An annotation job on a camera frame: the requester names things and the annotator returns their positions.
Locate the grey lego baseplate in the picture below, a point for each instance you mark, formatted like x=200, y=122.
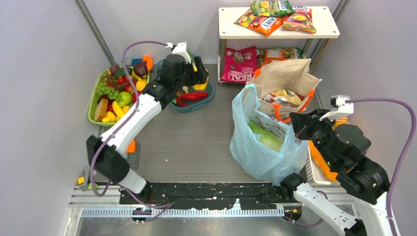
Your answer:
x=133, y=158

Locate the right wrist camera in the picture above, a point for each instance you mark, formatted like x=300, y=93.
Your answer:
x=340, y=108

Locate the pink Real snack bag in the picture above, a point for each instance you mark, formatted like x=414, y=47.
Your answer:
x=239, y=65

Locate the orange Fox's snack bag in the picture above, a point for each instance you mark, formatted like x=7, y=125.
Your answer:
x=262, y=24

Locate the beige canvas tote bag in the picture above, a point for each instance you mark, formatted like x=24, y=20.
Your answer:
x=292, y=75

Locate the yellow banana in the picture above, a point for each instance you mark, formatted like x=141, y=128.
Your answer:
x=117, y=109

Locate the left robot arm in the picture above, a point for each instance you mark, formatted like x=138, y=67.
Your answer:
x=105, y=152

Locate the napa cabbage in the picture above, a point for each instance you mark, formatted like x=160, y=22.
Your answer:
x=265, y=137

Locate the green grapes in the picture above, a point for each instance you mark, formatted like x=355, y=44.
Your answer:
x=105, y=88

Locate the light blue plastic bag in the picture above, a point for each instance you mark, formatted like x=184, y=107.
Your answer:
x=256, y=159

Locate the yellow orange snack bag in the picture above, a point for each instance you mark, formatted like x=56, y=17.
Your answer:
x=299, y=20

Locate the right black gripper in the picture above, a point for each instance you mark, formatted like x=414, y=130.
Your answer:
x=302, y=123

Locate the teal vegetable tray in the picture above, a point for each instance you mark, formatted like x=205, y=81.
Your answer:
x=194, y=105

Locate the dark purple fruit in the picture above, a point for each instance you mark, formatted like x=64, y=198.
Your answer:
x=140, y=69

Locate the orange toy piece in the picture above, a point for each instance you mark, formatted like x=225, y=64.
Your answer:
x=131, y=147

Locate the yellow bell pepper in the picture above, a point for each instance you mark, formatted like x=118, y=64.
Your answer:
x=199, y=79

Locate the white plastic basket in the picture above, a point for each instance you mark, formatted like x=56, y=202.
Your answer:
x=314, y=175

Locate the stack of round crackers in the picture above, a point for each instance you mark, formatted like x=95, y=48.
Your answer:
x=341, y=121

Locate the orange green snack bag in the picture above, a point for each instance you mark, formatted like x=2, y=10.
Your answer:
x=281, y=54

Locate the green apple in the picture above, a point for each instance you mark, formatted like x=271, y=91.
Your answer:
x=125, y=98

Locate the avocado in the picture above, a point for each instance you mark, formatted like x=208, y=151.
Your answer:
x=121, y=72

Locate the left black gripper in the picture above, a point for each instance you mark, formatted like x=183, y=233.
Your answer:
x=198, y=70

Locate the red white chips bag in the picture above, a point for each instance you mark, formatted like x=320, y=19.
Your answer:
x=284, y=98

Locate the red chili pepper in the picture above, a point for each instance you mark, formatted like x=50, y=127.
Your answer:
x=180, y=103

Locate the white two-tier shelf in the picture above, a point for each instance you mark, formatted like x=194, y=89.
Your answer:
x=234, y=36

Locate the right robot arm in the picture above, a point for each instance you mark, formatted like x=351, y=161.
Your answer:
x=343, y=148

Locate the green fruit tray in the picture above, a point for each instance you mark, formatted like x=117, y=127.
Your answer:
x=100, y=108

